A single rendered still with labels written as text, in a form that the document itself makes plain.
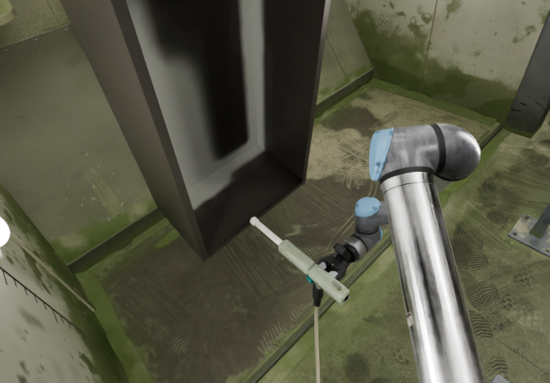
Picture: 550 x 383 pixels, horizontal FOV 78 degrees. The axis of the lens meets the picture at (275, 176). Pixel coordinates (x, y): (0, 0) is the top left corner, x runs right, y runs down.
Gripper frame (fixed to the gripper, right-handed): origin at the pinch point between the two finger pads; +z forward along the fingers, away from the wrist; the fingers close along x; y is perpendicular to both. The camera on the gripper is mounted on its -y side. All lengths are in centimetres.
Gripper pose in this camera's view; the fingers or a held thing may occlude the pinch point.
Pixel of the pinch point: (316, 281)
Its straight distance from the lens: 126.2
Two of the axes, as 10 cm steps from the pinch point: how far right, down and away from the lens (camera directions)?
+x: -6.9, -4.7, 5.5
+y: 0.0, 7.6, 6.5
